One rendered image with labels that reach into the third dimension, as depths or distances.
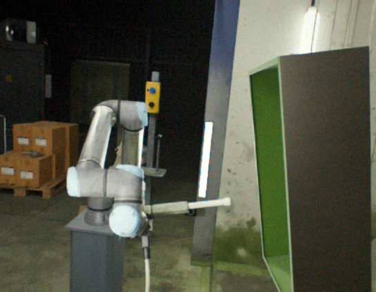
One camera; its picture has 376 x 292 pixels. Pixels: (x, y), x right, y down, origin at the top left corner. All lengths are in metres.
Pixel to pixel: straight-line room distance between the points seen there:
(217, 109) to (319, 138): 1.19
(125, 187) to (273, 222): 1.26
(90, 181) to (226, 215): 1.71
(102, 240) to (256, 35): 1.79
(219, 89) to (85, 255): 1.50
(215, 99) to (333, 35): 0.98
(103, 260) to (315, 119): 1.40
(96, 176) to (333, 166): 0.92
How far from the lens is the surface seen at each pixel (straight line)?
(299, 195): 1.28
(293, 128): 1.21
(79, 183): 0.93
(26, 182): 4.25
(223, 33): 2.35
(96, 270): 1.95
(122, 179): 0.92
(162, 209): 1.21
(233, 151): 2.33
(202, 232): 2.55
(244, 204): 2.45
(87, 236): 1.86
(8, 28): 10.90
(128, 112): 1.40
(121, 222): 0.90
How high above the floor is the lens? 1.44
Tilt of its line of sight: 10 degrees down
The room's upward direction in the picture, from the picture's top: 5 degrees clockwise
